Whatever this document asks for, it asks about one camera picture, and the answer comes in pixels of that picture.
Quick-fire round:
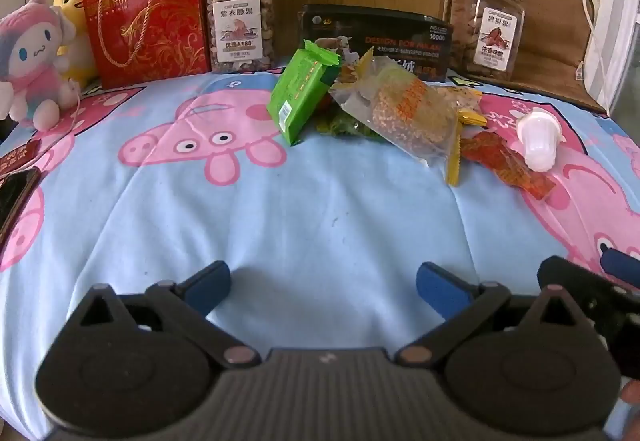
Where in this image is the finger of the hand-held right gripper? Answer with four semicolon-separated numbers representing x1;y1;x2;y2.
600;248;640;294
537;256;626;342

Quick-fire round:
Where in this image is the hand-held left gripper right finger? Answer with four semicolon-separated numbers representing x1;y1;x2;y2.
395;262;576;367

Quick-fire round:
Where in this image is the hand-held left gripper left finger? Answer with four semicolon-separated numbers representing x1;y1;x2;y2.
75;261;262;367

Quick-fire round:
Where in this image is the green snack packet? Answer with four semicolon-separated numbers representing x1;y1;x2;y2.
266;48;343;147

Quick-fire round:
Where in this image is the clear packet of green snacks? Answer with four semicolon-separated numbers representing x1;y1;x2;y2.
315;108;386;140

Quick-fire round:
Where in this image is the red orange snack packet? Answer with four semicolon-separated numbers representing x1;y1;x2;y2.
460;131;557;201

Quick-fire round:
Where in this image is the blue printed blanket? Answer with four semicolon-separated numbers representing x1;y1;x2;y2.
0;66;640;441

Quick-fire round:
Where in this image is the white jelly cup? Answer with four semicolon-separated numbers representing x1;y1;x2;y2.
516;108;566;172

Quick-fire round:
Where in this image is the small yellow snack packet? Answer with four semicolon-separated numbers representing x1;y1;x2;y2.
455;108;488;128

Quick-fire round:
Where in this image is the clear grain cake packet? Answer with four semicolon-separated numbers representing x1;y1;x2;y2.
328;47;481;186

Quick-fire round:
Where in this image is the pale snack packet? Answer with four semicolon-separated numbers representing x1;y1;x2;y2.
435;86;483;114

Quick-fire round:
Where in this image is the black smartphone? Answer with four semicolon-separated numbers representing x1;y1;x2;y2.
0;167;42;242

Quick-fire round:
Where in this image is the dark red flat packet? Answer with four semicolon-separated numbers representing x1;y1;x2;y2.
0;141;41;174

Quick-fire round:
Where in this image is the brown seat cushion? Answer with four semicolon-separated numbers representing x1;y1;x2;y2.
444;0;608;114

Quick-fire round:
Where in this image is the red gift box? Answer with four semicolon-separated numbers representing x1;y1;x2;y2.
81;0;219;90

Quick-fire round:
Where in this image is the black cardboard box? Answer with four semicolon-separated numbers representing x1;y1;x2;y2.
297;4;455;83

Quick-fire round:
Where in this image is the nut jar with gold lid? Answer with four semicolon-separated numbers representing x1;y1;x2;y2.
206;0;277;74
450;0;526;82

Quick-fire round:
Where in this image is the pink plush toy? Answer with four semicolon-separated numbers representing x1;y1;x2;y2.
0;0;81;131

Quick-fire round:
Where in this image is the yellow duck plush toy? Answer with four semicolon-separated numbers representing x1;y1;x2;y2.
52;0;101;84

